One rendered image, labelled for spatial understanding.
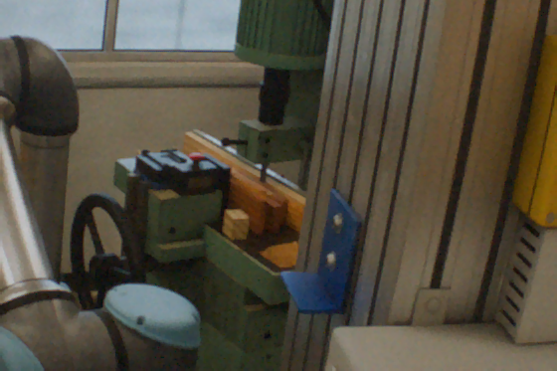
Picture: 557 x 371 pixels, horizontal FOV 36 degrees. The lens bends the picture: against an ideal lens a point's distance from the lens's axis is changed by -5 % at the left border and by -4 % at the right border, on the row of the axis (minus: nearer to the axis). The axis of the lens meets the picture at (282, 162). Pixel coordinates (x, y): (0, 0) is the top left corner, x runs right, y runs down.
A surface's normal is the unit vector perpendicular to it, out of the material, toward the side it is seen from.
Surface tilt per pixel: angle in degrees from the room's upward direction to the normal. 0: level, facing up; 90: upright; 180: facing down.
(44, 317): 37
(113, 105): 90
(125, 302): 8
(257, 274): 90
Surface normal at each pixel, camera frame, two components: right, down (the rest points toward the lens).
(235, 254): -0.80, 0.09
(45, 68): 0.74, -0.11
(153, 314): 0.23, -0.94
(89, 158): 0.48, 0.33
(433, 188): 0.23, 0.33
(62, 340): 0.46, -0.56
